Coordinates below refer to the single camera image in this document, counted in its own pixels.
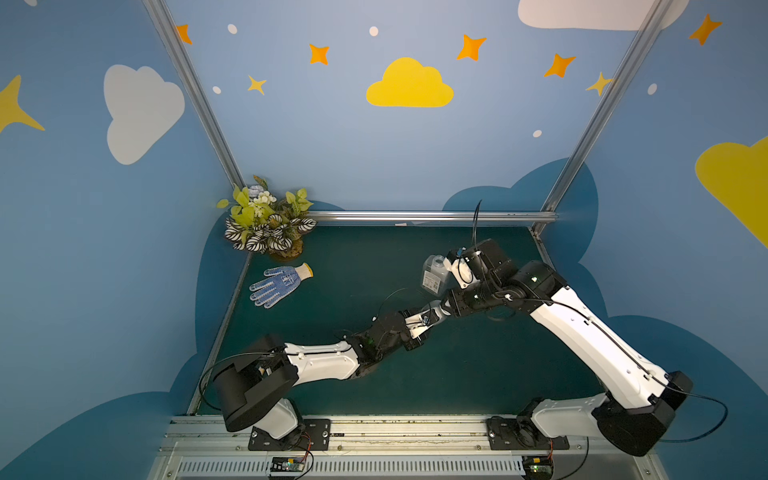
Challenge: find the left aluminium corner post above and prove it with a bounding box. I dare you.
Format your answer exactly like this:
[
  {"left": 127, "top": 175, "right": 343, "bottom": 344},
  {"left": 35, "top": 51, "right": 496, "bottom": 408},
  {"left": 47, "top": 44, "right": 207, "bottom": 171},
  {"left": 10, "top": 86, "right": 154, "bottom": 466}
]
[{"left": 143, "top": 0, "right": 246, "bottom": 187}]

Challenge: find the square clear bottle white label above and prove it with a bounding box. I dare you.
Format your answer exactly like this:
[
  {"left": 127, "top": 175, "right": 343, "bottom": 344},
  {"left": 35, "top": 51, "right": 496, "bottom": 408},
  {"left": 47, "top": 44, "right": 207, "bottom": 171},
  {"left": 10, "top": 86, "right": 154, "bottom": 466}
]
[{"left": 421, "top": 255, "right": 452, "bottom": 297}]

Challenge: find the aluminium corner post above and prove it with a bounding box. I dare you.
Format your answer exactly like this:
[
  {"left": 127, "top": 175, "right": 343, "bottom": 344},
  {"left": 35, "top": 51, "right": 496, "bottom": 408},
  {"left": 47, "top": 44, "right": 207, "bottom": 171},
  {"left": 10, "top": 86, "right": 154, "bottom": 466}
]
[
  {"left": 541, "top": 0, "right": 673, "bottom": 216},
  {"left": 143, "top": 0, "right": 246, "bottom": 187}
]

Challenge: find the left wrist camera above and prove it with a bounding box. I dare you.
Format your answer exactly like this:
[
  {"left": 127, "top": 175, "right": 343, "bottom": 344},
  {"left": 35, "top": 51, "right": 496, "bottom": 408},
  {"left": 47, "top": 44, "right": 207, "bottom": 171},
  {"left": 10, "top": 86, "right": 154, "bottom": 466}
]
[{"left": 404, "top": 310, "right": 431, "bottom": 339}]

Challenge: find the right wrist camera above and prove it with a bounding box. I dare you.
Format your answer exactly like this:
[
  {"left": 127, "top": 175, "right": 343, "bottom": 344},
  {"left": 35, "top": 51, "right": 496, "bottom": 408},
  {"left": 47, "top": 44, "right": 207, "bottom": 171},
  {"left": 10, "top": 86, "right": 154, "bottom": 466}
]
[{"left": 443, "top": 247, "right": 482, "bottom": 290}]

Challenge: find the blue dotted work glove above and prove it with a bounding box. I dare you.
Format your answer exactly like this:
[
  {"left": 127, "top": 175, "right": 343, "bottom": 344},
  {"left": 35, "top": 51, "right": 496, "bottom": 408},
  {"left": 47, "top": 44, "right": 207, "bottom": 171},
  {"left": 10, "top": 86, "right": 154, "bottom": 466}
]
[{"left": 249, "top": 263, "right": 314, "bottom": 309}]

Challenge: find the right circuit board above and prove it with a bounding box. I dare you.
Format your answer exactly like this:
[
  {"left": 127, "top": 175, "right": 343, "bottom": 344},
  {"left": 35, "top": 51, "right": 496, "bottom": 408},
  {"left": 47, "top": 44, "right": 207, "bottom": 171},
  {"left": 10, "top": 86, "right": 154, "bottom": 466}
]
[{"left": 522, "top": 456, "right": 554, "bottom": 480}]

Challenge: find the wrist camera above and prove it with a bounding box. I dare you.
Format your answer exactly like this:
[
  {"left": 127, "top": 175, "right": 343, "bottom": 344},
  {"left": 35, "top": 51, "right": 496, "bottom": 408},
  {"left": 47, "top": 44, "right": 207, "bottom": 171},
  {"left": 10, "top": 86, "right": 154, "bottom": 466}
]
[
  {"left": 404, "top": 310, "right": 431, "bottom": 339},
  {"left": 443, "top": 247, "right": 482, "bottom": 290}
]

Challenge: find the right aluminium corner post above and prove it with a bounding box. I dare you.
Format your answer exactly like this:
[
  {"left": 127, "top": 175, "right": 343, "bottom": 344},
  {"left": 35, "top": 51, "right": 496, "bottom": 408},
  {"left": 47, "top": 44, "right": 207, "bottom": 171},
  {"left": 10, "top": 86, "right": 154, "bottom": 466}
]
[{"left": 541, "top": 0, "right": 673, "bottom": 216}]

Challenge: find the aluminium back rail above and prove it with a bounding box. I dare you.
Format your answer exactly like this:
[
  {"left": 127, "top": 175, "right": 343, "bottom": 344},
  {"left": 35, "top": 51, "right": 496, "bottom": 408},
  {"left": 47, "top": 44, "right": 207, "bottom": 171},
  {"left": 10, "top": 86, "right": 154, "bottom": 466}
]
[{"left": 309, "top": 210, "right": 557, "bottom": 224}]

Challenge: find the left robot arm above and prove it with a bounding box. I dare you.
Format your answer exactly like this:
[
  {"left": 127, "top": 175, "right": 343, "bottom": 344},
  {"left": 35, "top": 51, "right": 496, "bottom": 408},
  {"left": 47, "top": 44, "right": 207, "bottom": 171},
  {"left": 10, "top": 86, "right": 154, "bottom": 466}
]
[{"left": 209, "top": 302, "right": 450, "bottom": 441}]

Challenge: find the round clear bottle green label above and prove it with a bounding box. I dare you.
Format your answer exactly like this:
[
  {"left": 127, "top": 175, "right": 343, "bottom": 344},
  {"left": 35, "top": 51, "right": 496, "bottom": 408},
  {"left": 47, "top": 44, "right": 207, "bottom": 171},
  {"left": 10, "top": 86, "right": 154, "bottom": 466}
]
[{"left": 421, "top": 300, "right": 451, "bottom": 327}]

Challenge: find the aluminium rail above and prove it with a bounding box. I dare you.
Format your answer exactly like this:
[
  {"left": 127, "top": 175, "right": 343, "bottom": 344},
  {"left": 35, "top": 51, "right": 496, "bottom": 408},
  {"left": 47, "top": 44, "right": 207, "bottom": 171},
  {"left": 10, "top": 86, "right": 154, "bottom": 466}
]
[
  {"left": 309, "top": 210, "right": 557, "bottom": 224},
  {"left": 146, "top": 413, "right": 667, "bottom": 480}
]

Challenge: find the aluminium front rail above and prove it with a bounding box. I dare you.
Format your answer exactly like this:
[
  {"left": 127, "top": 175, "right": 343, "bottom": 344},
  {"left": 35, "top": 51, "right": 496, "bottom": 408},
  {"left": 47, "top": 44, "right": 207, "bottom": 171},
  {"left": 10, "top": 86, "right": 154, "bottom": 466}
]
[{"left": 146, "top": 413, "right": 667, "bottom": 480}]

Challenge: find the circuit board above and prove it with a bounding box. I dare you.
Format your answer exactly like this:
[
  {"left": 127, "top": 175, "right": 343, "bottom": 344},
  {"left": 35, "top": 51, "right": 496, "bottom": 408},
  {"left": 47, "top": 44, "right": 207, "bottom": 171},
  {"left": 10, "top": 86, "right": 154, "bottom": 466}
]
[
  {"left": 522, "top": 456, "right": 554, "bottom": 480},
  {"left": 269, "top": 456, "right": 305, "bottom": 475}
]

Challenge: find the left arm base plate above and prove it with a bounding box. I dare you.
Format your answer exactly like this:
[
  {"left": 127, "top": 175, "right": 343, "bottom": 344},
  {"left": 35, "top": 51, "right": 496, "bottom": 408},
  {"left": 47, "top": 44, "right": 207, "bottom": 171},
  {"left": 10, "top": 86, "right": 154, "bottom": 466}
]
[{"left": 247, "top": 418, "right": 332, "bottom": 452}]

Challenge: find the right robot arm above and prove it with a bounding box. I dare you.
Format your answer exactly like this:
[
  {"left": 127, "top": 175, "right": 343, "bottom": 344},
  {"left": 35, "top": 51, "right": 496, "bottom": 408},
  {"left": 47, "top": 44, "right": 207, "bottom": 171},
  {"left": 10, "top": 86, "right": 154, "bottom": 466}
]
[{"left": 444, "top": 239, "right": 693, "bottom": 457}]

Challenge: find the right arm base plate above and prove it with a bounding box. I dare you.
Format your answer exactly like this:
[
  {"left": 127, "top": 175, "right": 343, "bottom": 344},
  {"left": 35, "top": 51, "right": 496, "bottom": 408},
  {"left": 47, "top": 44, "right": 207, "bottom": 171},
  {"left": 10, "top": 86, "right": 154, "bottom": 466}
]
[{"left": 485, "top": 416, "right": 570, "bottom": 451}]

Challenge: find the artificial potted plant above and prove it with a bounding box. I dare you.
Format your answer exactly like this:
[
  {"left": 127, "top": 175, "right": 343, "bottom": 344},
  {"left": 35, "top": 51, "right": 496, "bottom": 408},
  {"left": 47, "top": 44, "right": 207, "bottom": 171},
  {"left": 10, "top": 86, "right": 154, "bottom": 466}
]
[{"left": 216, "top": 175, "right": 317, "bottom": 261}]

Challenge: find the left circuit board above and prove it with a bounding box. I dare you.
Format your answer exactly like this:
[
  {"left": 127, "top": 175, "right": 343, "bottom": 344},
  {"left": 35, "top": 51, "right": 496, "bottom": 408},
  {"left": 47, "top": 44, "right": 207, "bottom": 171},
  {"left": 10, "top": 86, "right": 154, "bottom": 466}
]
[{"left": 269, "top": 456, "right": 305, "bottom": 475}]

